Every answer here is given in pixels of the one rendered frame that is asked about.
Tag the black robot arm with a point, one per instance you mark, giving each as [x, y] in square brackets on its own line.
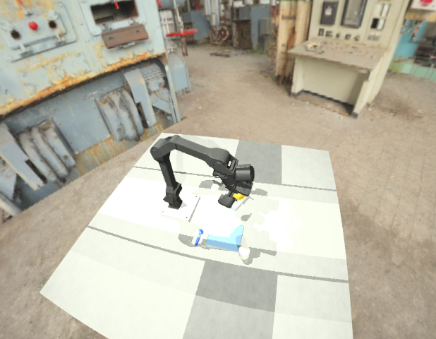
[216, 158]

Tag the light blue flat mat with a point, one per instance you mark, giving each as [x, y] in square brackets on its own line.
[225, 235]

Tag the white cylinder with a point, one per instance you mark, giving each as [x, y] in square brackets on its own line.
[244, 252]

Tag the white dish rack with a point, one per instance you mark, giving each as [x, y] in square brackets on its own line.
[238, 204]

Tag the yellow plate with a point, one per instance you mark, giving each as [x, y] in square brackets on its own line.
[239, 197]

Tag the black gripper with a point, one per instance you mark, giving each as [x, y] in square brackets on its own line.
[228, 200]

